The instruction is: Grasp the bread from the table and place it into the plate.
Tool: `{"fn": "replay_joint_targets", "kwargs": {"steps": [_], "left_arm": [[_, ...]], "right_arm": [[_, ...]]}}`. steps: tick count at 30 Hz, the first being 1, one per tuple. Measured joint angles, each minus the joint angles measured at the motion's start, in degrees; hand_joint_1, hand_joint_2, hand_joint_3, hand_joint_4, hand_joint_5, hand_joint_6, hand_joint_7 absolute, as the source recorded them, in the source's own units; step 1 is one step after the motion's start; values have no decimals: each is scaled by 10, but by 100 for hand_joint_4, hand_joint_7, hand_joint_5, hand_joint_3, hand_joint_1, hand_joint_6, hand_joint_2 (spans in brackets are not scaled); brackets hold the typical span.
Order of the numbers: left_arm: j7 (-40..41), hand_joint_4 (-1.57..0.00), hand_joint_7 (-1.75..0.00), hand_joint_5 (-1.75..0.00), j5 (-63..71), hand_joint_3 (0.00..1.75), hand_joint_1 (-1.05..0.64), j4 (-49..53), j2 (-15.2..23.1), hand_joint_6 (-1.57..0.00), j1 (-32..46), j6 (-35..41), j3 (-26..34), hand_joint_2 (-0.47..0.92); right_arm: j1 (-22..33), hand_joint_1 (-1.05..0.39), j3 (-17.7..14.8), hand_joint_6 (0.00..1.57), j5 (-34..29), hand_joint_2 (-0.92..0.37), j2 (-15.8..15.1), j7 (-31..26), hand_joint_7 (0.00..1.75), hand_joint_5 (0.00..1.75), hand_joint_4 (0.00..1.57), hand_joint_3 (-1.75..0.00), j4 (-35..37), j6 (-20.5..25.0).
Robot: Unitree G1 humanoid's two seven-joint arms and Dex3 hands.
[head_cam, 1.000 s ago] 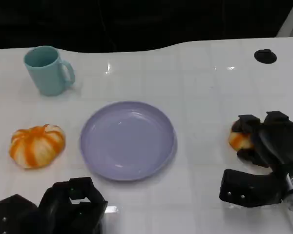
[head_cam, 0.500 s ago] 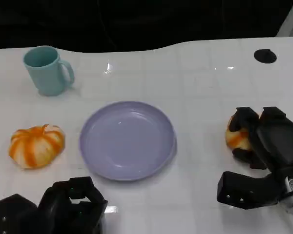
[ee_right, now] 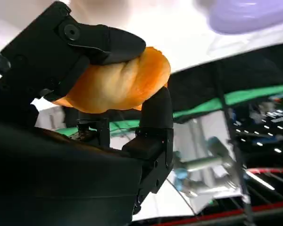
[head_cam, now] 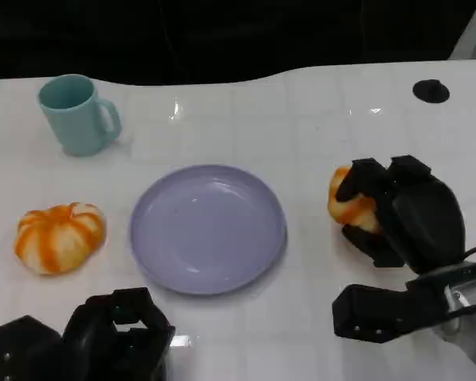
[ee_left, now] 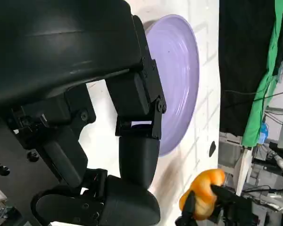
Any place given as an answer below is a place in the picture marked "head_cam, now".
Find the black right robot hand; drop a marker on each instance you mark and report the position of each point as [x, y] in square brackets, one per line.
[424, 218]

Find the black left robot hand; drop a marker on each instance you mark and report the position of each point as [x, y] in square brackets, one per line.
[115, 345]

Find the orange sliced toy bread roll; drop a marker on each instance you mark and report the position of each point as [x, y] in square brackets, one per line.
[353, 212]

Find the orange white striped bread roll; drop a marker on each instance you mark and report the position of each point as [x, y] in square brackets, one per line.
[59, 238]

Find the black round table grommet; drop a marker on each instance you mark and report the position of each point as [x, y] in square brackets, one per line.
[430, 92]

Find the lilac plate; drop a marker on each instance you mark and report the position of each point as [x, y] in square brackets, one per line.
[206, 230]

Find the pale green mug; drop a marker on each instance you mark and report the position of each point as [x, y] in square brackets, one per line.
[71, 119]

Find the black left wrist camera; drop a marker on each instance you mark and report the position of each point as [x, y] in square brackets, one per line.
[24, 349]

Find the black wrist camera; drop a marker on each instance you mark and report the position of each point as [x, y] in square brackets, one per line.
[373, 313]
[24, 349]

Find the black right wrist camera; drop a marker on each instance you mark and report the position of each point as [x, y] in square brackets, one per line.
[373, 313]

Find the grey metal frame bar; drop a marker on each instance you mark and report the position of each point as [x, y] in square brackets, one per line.
[474, 28]

